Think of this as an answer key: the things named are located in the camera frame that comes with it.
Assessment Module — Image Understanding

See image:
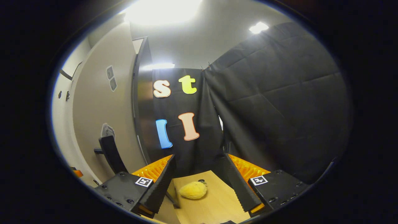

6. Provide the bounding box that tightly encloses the small ceiling light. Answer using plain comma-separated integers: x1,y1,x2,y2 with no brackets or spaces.
249,21,269,34

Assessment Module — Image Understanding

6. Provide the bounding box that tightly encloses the large ceiling light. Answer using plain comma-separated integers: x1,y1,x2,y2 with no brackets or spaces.
124,0,202,25

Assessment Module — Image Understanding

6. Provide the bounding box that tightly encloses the yellow plush toy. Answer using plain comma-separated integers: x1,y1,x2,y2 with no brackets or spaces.
179,180,208,200

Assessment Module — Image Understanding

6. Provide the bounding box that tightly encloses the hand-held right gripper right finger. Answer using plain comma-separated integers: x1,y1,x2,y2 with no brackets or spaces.
224,153,311,218

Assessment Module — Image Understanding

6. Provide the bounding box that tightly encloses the white shoe cabinet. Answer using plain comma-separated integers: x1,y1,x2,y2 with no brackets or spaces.
132,37,181,209

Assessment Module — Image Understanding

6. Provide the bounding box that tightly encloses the black quilted backdrop cloth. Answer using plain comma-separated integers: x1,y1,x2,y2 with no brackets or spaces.
204,22,353,184

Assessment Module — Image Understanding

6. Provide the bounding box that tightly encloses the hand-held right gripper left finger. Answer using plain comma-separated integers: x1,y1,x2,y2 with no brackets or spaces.
94,155,176,218

